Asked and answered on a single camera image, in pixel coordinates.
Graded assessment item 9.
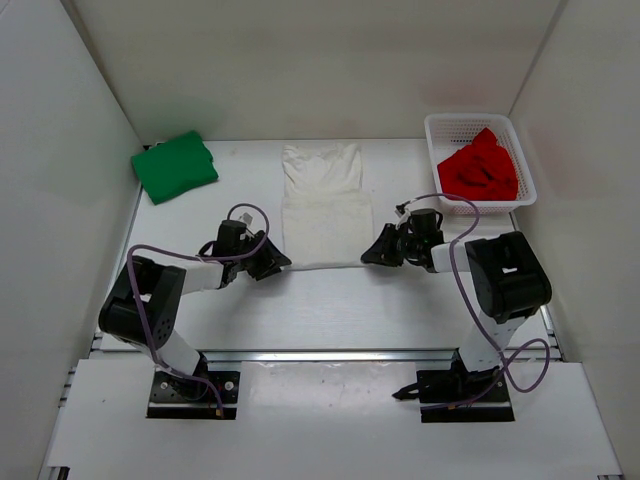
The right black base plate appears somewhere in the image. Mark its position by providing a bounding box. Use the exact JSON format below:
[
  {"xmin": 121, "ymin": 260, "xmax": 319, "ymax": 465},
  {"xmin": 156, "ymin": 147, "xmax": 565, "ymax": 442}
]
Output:
[{"xmin": 416, "ymin": 370, "xmax": 515, "ymax": 423}]

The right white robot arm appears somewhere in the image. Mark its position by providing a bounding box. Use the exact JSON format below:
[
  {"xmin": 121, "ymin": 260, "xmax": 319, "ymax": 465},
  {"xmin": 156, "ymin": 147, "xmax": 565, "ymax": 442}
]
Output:
[{"xmin": 361, "ymin": 208, "xmax": 552, "ymax": 408}]

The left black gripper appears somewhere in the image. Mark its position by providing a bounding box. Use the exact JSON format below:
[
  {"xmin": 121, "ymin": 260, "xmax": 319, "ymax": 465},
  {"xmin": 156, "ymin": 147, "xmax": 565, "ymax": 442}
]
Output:
[{"xmin": 234, "ymin": 229, "xmax": 291, "ymax": 280}]

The green polo shirt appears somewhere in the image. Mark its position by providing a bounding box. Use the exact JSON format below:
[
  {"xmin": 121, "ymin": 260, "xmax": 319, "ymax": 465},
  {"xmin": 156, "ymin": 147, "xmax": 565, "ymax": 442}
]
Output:
[{"xmin": 131, "ymin": 130, "xmax": 219, "ymax": 205}]

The white t shirt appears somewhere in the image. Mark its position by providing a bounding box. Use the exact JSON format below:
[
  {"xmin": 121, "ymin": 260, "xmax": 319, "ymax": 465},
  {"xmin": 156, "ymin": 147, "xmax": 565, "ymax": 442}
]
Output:
[{"xmin": 281, "ymin": 143, "xmax": 374, "ymax": 270}]

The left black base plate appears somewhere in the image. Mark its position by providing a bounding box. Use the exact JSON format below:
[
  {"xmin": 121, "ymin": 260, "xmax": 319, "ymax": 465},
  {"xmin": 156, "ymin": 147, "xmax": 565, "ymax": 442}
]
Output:
[{"xmin": 146, "ymin": 370, "xmax": 241, "ymax": 420}]

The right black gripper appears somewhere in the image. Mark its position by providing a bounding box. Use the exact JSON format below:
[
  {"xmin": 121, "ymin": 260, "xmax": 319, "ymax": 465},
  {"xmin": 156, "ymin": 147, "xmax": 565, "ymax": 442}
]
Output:
[{"xmin": 364, "ymin": 223, "xmax": 424, "ymax": 267}]

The white plastic basket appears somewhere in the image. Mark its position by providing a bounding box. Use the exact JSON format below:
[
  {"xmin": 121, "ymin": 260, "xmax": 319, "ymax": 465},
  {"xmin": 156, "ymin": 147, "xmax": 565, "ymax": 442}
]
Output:
[{"xmin": 423, "ymin": 112, "xmax": 538, "ymax": 217}]

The red t shirt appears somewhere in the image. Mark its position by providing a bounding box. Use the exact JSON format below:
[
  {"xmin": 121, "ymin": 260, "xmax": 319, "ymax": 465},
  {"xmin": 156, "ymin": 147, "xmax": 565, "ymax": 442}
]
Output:
[{"xmin": 437, "ymin": 128, "xmax": 519, "ymax": 201}]

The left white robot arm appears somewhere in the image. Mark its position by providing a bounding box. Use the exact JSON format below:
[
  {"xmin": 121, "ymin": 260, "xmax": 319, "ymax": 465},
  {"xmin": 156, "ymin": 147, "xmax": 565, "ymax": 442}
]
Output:
[{"xmin": 98, "ymin": 220, "xmax": 292, "ymax": 401}]

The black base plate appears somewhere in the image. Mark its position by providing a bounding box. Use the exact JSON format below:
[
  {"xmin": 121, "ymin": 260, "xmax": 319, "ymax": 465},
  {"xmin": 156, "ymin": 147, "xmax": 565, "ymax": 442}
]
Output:
[
  {"xmin": 146, "ymin": 370, "xmax": 241, "ymax": 420},
  {"xmin": 416, "ymin": 370, "xmax": 515, "ymax": 423}
]

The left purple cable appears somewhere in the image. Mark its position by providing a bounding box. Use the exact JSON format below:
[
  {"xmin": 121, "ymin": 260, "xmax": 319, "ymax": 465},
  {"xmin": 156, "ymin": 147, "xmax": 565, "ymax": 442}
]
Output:
[{"xmin": 125, "ymin": 202, "xmax": 271, "ymax": 409}]

